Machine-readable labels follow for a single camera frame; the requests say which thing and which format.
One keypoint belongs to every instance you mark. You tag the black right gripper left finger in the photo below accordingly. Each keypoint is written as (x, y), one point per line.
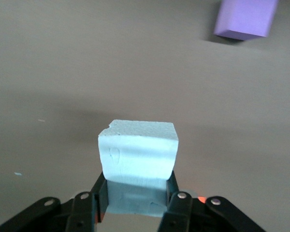
(82, 212)

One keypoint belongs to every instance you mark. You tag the light blue foam block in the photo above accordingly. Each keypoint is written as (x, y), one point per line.
(137, 154)

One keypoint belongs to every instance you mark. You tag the orange foam block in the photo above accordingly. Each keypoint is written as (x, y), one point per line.
(201, 199)

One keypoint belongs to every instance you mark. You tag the purple foam block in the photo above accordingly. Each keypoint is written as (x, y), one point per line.
(244, 17)

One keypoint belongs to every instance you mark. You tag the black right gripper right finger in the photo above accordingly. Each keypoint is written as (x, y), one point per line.
(183, 212)

